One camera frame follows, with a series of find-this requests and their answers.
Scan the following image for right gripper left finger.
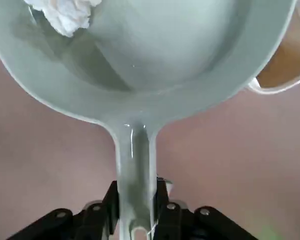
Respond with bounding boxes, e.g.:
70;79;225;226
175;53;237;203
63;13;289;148
6;179;121;240

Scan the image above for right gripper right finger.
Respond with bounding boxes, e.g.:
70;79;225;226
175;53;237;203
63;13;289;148
152;176;260;240

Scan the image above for grey-green plastic dustpan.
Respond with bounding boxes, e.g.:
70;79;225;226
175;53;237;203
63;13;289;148
0;0;299;240

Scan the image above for white paper ball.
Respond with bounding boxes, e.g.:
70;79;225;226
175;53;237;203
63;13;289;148
23;0;104;39

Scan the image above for small beige lidded bin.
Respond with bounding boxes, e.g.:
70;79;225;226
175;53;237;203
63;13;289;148
246;0;300;95

